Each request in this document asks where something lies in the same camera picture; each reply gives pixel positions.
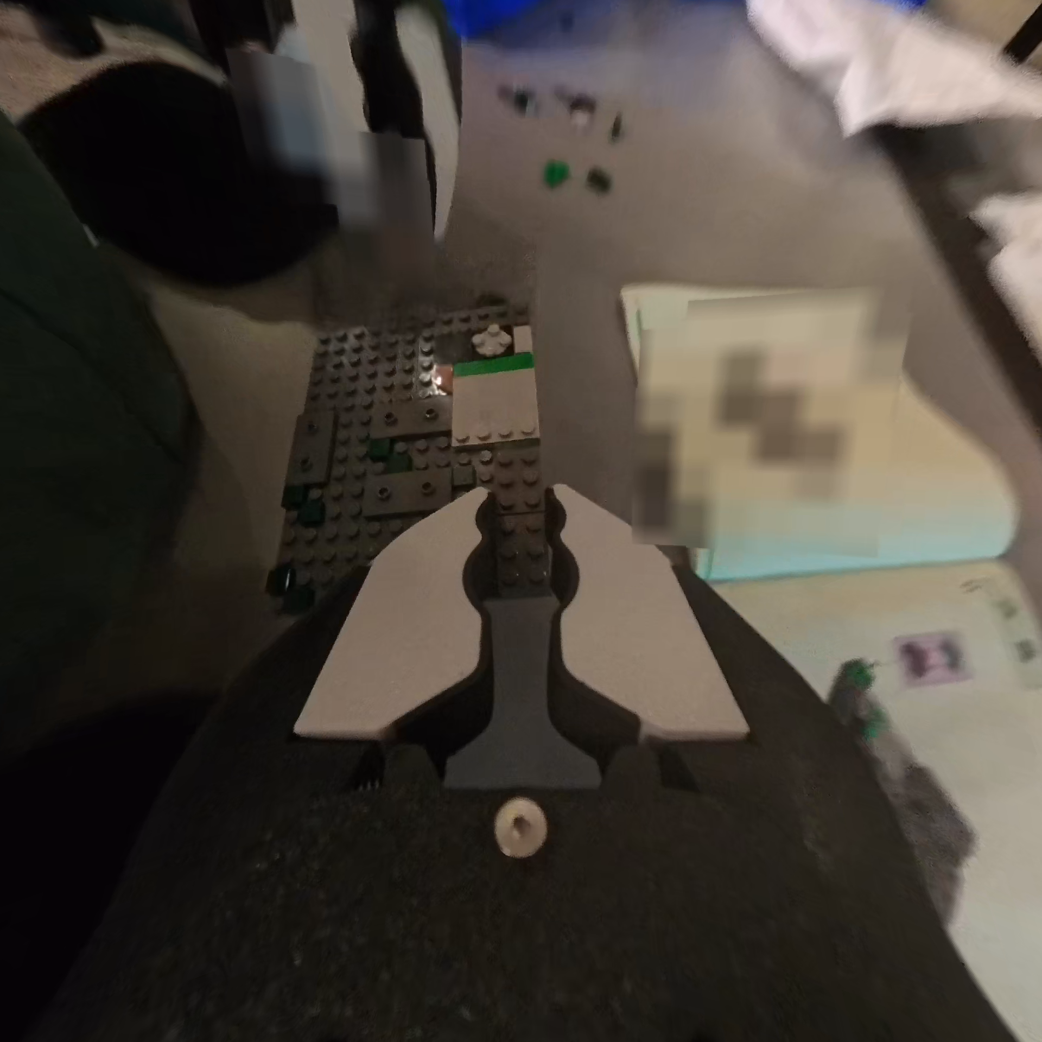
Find person's left forearm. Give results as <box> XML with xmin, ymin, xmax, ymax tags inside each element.
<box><xmin>0</xmin><ymin>106</ymin><xmax>205</xmax><ymax>734</ymax></box>

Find blue plastic bin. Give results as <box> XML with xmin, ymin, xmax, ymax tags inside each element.
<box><xmin>446</xmin><ymin>0</ymin><xmax>624</xmax><ymax>40</ymax></box>

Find crumpled white paper bag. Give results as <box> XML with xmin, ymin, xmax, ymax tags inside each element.
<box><xmin>747</xmin><ymin>0</ymin><xmax>1042</xmax><ymax>138</ymax></box>

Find small white bag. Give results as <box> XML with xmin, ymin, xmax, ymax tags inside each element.
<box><xmin>971</xmin><ymin>194</ymin><xmax>1042</xmax><ymax>343</ymax></box>

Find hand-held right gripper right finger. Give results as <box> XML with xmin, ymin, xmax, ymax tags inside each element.
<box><xmin>552</xmin><ymin>484</ymin><xmax>750</xmax><ymax>745</ymax></box>

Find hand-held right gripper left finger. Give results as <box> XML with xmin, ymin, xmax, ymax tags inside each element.
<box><xmin>293</xmin><ymin>486</ymin><xmax>495</xmax><ymax>744</ymax></box>

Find grey brick baseplate assembly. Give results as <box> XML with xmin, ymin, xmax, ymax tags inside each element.
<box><xmin>269</xmin><ymin>297</ymin><xmax>548</xmax><ymax>617</ymax></box>

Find grey desk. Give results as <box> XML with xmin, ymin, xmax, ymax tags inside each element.
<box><xmin>0</xmin><ymin>0</ymin><xmax>1019</xmax><ymax>734</ymax></box>

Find brick instruction booklet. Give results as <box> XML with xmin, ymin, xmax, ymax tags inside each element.
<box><xmin>620</xmin><ymin>281</ymin><xmax>1042</xmax><ymax>1042</ymax></box>

